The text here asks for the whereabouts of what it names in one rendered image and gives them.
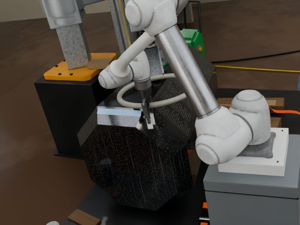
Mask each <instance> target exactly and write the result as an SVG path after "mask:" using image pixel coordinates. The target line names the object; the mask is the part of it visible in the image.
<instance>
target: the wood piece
mask: <svg viewBox="0 0 300 225"><path fill-rule="evenodd" d="M112 61H114V59H113V58H102V59H92V60H91V61H90V62H89V63H88V64H87V67H88V69H89V70H91V69H105V68H106V67H107V66H108V65H110V64H111V62H112Z"/></svg>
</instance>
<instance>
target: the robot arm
mask: <svg viewBox="0 0 300 225"><path fill-rule="evenodd" d="M188 1H189V0H129V1H128V3H127V4H126V7H125V15H126V18H127V20H128V22H129V23H130V24H131V25H132V26H134V27H136V28H138V29H143V30H144V31H145V32H144V33H143V34H142V35H141V36H140V37H139V38H138V39H137V40H136V41H135V42H134V43H133V44H132V45H131V46H130V47H129V48H128V49H127V50H126V51H125V52H124V53H123V54H122V55H121V56H120V57H119V59H118V60H114V61H112V62H111V64H110V65H108V66H107V67H106V68H105V69H104V70H102V71H101V72H100V74H99V77H98V80H99V83H100V84H101V86H102V87H104V88H106V89H112V88H117V87H119V86H122V85H124V84H126V83H128V82H129V81H131V80H133V81H134V85H135V88H136V89H137V92H138V95H139V96H141V97H142V103H141V105H142V110H143V114H144V119H146V122H147V127H148V129H153V125H155V120H154V114H153V113H154V111H153V110H154V109H153V108H149V105H150V104H149V103H152V99H151V93H152V91H151V85H152V84H151V80H150V66H149V61H148V58H147V55H146V53H145V51H144V49H145V48H146V47H148V46H149V45H150V44H151V43H152V42H153V41H155V40H156V41H157V43H158V45H159V47H160V49H161V51H162V52H163V54H164V56H165V58H166V60H167V62H168V63H169V65H170V67H171V69H172V71H173V73H174V74H175V76H176V78H177V80H178V82H179V84H180V86H181V88H182V90H183V91H184V93H185V95H186V97H187V99H188V101H189V102H190V104H191V106H192V108H193V110H194V112H195V113H196V115H197V118H196V122H195V128H196V134H197V139H196V151H197V154H198V156H199V158H200V159H201V160H202V161H203V162H205V163H206V164H209V165H217V164H222V163H226V162H228V161H230V160H232V159H233V158H235V157H239V156H243V157H263V158H273V152H272V150H273V144H274V139H275V137H276V133H275V132H271V117H270V110H269V106H268V103H267V101H266V99H265V98H264V96H263V95H262V94H260V93H259V92H258V91H256V90H244V91H241V92H239V93H238V94H237V95H236V96H235V97H234V99H233V100H232V102H231V107H230V108H229V109H227V108H225V107H223V106H220V105H219V104H218V102H217V100H216V98H215V96H214V94H213V92H212V90H211V88H210V87H209V85H208V83H207V81H206V79H205V77H204V75H203V73H202V71H201V70H200V68H199V66H198V64H197V62H196V60H195V58H194V56H193V55H192V53H191V51H190V49H189V47H188V45H187V43H186V41H185V40H184V38H183V36H182V34H181V32H180V30H179V28H178V26H177V24H176V23H177V16H178V15H179V14H180V13H181V11H182V10H183V9H184V7H185V6H186V5H187V3H188Z"/></svg>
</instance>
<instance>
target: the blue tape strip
mask: <svg viewBox="0 0 300 225"><path fill-rule="evenodd" d="M141 112H142V111H140V110H124V109H108V108H98V111H97V114H107V115H121V116H135V117H140V116H141Z"/></svg>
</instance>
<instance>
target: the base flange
mask: <svg viewBox="0 0 300 225"><path fill-rule="evenodd" d="M91 56H92V59H102V58H113V59H114V60H116V59H117V54H116V53H91ZM102 70H103V69H91V70H89V69H88V67H87V66H86V67H80V68H76V69H71V70H69V69H68V67H67V63H66V60H63V61H62V62H60V63H59V64H58V65H56V66H54V67H53V68H51V69H50V70H48V71H47V72H46V73H44V77H45V79H46V80H69V81H88V80H91V79H92V78H94V77H95V76H96V75H97V74H99V73H100V72H101V71H102Z"/></svg>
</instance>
